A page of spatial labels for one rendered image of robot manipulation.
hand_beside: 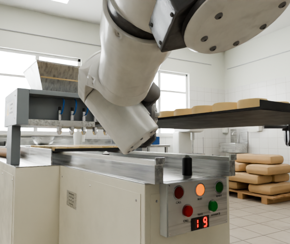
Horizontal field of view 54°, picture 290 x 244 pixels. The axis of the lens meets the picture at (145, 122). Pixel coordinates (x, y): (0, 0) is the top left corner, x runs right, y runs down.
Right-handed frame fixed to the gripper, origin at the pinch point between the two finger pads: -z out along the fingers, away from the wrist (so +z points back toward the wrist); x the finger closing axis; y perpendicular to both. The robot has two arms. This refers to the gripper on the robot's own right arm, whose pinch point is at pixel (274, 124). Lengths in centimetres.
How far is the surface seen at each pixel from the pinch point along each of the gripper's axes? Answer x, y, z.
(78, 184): -22, -15, -68
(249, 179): -69, -384, 51
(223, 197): -21.9, -1.6, -14.6
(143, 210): -22.7, 15.3, -35.9
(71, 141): -9, -337, -230
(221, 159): -10.8, -5.9, -14.8
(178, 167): -15.0, -20.5, -29.9
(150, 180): -15.0, 15.7, -34.1
